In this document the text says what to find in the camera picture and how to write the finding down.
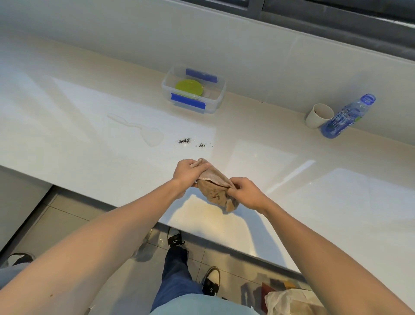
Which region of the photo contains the person's right forearm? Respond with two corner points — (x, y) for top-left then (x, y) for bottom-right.
(259, 199), (415, 315)

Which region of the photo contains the green round lid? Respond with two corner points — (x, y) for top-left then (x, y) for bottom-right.
(175, 79), (204, 97)

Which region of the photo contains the dark window frame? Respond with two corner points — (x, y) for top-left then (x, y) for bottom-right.
(182, 0), (415, 62)

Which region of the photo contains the clear container with blue clips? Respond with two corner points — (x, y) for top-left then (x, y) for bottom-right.
(161, 66), (227, 114)

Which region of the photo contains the person's blue jeans leg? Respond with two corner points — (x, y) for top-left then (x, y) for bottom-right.
(150, 246), (205, 313)

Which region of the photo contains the person's light blue shirt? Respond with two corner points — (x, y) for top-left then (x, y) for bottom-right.
(151, 293), (260, 315)

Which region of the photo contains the person's black white left shoe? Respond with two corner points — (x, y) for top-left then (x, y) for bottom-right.
(167, 227), (186, 250)

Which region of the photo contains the person's right hand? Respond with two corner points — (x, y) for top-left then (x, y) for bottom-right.
(227, 177), (273, 215)

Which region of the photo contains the white plastic bag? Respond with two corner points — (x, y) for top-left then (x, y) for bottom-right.
(264, 288), (326, 315)

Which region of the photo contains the person's black white shoe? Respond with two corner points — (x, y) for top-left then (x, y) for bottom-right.
(201, 266), (222, 297)
(167, 227), (186, 250)

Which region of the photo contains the white paper cup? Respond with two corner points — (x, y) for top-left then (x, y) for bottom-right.
(305, 103), (335, 129)

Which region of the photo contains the blue plastic water bottle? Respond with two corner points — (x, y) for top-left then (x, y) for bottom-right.
(320, 93), (377, 140)

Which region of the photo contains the brown stained cloth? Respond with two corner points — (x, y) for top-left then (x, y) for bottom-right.
(191, 158), (241, 214)

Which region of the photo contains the person's black white right shoe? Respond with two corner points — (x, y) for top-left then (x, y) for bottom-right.
(201, 266), (222, 297)

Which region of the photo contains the person's left forearm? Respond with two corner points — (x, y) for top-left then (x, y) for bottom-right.
(0, 179), (187, 315)

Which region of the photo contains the red brown box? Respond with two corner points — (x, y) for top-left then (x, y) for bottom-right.
(259, 278), (307, 313)

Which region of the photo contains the person's left hand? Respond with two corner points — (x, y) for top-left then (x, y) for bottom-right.
(171, 159), (211, 199)

